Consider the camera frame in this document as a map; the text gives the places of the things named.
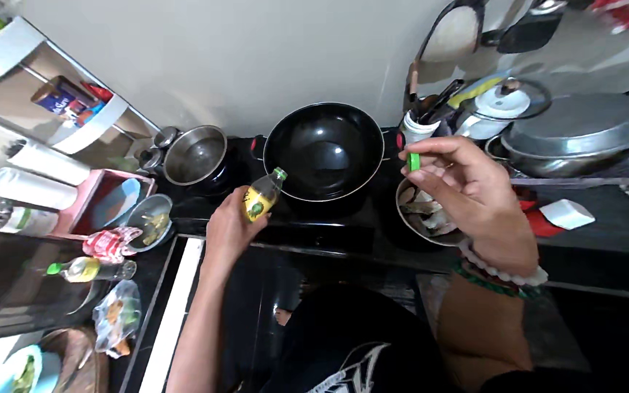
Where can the red and white hanging packet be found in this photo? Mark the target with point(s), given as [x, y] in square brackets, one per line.
[625, 11]

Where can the person's right forearm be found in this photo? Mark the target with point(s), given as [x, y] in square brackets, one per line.
[484, 322]

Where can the black gas stove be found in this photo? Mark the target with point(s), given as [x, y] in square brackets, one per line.
[314, 232]

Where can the person's left fingers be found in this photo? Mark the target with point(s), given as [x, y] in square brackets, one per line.
[233, 202]

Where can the person's left hand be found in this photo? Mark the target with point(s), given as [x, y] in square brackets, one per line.
[228, 225]

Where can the white plastic cup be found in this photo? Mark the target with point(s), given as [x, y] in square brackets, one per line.
[567, 214]

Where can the person's left forearm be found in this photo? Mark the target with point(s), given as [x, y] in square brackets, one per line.
[200, 327]

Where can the yellow food pieces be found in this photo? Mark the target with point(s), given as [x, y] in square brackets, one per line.
[154, 228]

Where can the pot with food pieces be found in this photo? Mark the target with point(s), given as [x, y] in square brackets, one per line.
[418, 218]

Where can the person's right fingers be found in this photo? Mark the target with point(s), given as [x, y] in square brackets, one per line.
[445, 167]

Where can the glass pot lid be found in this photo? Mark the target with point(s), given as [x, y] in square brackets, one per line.
[533, 98]

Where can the red and white plastic packet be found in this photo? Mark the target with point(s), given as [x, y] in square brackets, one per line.
[108, 244]

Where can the clear bottle with green cap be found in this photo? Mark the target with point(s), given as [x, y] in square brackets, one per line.
[93, 269]

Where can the clear plastic bag with food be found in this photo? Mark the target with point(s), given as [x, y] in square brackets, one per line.
[118, 316]

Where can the person's right hand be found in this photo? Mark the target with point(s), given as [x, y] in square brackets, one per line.
[486, 202]

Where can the white utensil container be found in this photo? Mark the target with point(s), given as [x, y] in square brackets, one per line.
[419, 129]

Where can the bottle with yellow label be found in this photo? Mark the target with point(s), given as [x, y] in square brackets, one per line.
[262, 197]

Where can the wooden chopping board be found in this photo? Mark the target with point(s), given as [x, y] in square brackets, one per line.
[77, 360]

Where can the small metal-lidded jar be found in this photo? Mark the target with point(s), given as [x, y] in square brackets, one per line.
[165, 136]
[151, 158]

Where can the white cylindrical canister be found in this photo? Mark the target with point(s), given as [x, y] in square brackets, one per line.
[30, 188]
[49, 161]

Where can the person's right thumb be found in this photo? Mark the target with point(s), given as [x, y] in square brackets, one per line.
[434, 188]

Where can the grey bowl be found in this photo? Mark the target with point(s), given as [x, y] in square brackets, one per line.
[160, 206]

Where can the white pitcher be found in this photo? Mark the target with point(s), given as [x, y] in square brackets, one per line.
[481, 126]

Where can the white jar with green stripe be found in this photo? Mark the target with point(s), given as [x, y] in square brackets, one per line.
[28, 220]

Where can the oval metal roasting pan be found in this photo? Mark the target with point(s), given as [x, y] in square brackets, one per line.
[576, 131]

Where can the person's left thumb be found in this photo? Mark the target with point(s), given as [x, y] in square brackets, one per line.
[257, 225]

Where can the green bottle cap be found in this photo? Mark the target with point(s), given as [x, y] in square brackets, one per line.
[414, 161]

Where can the light blue dish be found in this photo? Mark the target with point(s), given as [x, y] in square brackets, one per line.
[127, 201]

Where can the light blue tub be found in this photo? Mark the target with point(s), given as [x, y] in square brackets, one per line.
[41, 368]

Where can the black wok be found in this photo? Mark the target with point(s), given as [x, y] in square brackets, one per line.
[320, 147]

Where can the person's right index finger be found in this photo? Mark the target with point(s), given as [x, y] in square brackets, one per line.
[443, 144]

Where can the pink tray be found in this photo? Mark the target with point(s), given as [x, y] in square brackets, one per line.
[84, 204]

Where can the person's body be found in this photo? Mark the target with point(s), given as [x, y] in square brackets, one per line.
[347, 349]

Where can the steel saucepan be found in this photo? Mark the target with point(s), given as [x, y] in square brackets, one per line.
[197, 153]

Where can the black hanging pan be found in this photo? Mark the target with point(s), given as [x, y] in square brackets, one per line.
[454, 33]

